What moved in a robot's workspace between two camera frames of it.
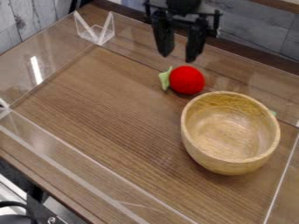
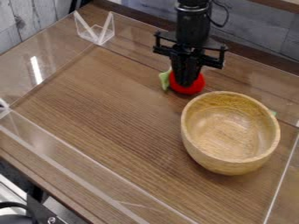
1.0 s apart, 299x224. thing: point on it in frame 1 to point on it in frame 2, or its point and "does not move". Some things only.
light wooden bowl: (230, 131) does not move
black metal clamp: (36, 211) does not move
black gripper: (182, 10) to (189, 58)
